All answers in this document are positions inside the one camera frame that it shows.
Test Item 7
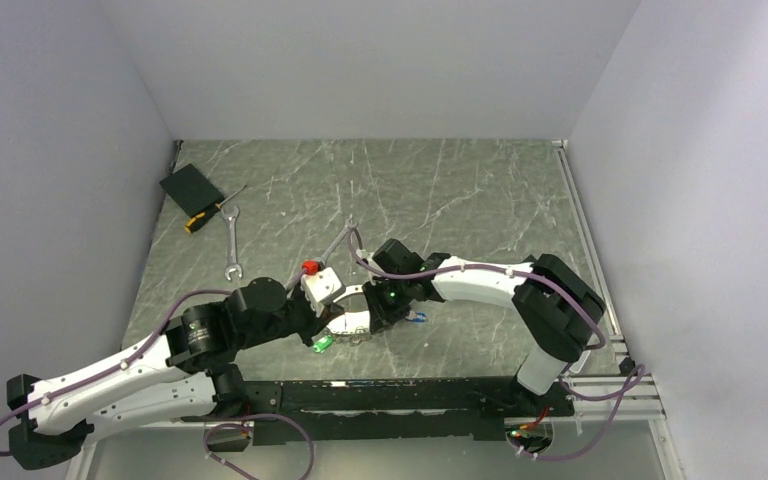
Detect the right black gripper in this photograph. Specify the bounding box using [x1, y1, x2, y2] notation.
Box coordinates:
[362, 274, 413, 335]

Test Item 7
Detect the green key tag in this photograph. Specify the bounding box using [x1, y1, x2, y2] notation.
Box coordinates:
[312, 335, 334, 354]

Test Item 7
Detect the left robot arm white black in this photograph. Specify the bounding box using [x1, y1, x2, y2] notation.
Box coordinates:
[7, 270, 346, 470]

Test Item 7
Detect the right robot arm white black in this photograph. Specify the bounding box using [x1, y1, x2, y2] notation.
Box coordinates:
[360, 239, 606, 415]

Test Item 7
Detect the long silver wrench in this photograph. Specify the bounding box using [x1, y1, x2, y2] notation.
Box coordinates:
[220, 205, 244, 282]

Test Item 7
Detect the short silver wrench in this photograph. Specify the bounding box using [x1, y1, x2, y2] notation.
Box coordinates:
[314, 215, 358, 265]

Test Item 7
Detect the yellow black screwdriver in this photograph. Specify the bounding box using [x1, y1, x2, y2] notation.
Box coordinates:
[185, 184, 248, 234]

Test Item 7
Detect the black box left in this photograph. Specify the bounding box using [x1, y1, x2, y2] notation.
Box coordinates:
[159, 164, 225, 217]

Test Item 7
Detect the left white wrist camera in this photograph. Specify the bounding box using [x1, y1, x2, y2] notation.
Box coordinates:
[300, 261, 346, 317]

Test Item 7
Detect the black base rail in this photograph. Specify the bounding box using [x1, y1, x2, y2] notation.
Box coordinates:
[184, 376, 575, 446]

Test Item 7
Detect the aluminium frame rail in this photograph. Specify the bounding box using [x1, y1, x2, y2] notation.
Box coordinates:
[552, 140, 667, 422]

